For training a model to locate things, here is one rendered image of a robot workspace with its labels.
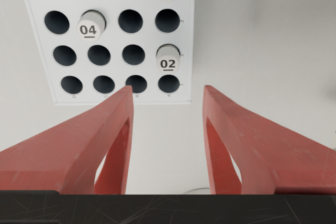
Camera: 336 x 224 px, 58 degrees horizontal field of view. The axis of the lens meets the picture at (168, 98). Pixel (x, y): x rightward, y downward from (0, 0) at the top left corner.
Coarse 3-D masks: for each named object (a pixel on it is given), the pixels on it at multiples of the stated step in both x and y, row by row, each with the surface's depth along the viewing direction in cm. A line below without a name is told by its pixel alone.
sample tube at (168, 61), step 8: (160, 48) 16; (168, 48) 16; (176, 48) 17; (160, 56) 15; (168, 56) 15; (176, 56) 15; (160, 64) 16; (168, 64) 16; (176, 64) 16; (168, 72) 16
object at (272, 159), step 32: (224, 96) 11; (224, 128) 9; (256, 128) 7; (288, 128) 8; (224, 160) 11; (256, 160) 6; (288, 160) 6; (320, 160) 6; (224, 192) 10; (256, 192) 6; (288, 192) 5; (320, 192) 5
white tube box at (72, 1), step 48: (48, 0) 15; (96, 0) 15; (144, 0) 15; (192, 0) 15; (48, 48) 16; (96, 48) 18; (144, 48) 16; (192, 48) 16; (96, 96) 18; (144, 96) 18
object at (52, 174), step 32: (128, 96) 12; (64, 128) 8; (96, 128) 8; (128, 128) 12; (0, 160) 6; (32, 160) 6; (64, 160) 6; (96, 160) 7; (128, 160) 12; (0, 192) 5; (32, 192) 5; (64, 192) 5; (96, 192) 11
